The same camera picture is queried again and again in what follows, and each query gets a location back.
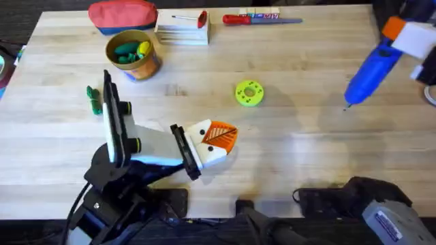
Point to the small colourful box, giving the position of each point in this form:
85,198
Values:
259,13

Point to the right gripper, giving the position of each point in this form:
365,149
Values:
427,68

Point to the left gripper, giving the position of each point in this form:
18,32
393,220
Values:
153,146

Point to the tub with toys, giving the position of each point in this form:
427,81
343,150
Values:
136,54

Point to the red and blue zip bag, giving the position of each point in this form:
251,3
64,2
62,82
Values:
122,15

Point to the green disc with holes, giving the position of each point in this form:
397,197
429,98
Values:
242,95

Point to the black upright wrist plate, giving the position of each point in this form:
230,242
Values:
112,129

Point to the black rail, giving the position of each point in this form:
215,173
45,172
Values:
211,233

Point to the white box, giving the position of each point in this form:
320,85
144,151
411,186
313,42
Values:
182,34

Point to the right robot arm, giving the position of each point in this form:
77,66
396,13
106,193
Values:
385,211

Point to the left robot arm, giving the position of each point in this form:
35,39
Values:
116,194

